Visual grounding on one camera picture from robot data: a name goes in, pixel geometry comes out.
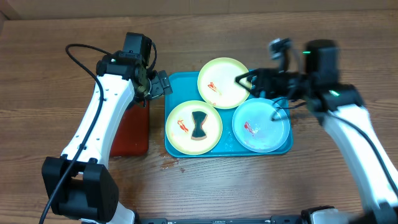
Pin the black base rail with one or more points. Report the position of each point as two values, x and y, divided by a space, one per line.
276 219

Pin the green plate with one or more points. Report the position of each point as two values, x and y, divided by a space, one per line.
179 127
216 83

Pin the green plate back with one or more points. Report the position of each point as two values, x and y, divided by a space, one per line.
216 83

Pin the black tray with red water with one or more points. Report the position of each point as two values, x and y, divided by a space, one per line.
132 136

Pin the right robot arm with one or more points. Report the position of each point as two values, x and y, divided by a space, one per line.
341 111

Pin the light blue plate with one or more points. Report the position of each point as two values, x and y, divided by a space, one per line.
253 128

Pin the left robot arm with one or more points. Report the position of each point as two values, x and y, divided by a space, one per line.
78 183

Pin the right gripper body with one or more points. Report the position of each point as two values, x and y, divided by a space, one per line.
286 87

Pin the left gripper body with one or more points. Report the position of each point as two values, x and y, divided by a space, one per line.
153 88

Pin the blue plastic tray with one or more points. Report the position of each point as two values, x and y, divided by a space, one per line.
184 87

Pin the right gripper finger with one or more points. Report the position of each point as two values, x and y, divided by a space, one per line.
277 108
246 81

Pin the dark blue sponge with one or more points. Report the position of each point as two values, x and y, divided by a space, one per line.
199 119

